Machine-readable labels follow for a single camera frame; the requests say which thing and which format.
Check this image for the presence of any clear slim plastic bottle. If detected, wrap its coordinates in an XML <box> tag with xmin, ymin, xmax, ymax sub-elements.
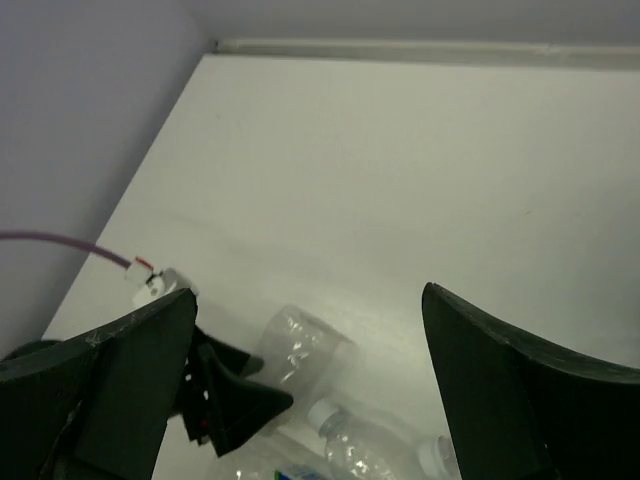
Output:
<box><xmin>416</xmin><ymin>436</ymin><xmax>459</xmax><ymax>479</ymax></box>

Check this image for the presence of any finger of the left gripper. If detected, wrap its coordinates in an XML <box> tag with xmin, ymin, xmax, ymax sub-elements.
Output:
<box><xmin>192</xmin><ymin>326</ymin><xmax>264</xmax><ymax>377</ymax></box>
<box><xmin>197</xmin><ymin>345</ymin><xmax>294</xmax><ymax>457</ymax></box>

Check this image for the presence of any clear crumpled plastic bottle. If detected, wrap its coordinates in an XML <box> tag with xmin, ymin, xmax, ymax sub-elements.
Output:
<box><xmin>307</xmin><ymin>398</ymin><xmax>425</xmax><ymax>480</ymax></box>

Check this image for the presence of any green label plastic bottle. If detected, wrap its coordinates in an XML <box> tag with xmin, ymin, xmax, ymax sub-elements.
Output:
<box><xmin>232</xmin><ymin>462</ymin><xmax>326</xmax><ymax>480</ymax></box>

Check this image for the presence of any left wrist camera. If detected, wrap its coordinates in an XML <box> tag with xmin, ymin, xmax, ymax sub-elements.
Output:
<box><xmin>125</xmin><ymin>257</ymin><xmax>199</xmax><ymax>309</ymax></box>

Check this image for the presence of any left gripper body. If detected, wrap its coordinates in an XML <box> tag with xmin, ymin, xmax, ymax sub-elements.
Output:
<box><xmin>170</xmin><ymin>344</ymin><xmax>219</xmax><ymax>445</ymax></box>

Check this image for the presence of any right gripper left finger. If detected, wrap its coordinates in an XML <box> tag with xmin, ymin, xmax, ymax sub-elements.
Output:
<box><xmin>1</xmin><ymin>289</ymin><xmax>197</xmax><ymax>479</ymax></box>

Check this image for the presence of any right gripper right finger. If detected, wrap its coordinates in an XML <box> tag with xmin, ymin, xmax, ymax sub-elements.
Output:
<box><xmin>422</xmin><ymin>283</ymin><xmax>639</xmax><ymax>479</ymax></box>

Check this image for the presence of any clear plastic jar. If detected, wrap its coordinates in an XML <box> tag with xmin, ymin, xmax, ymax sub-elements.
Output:
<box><xmin>251</xmin><ymin>305</ymin><xmax>358</xmax><ymax>402</ymax></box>

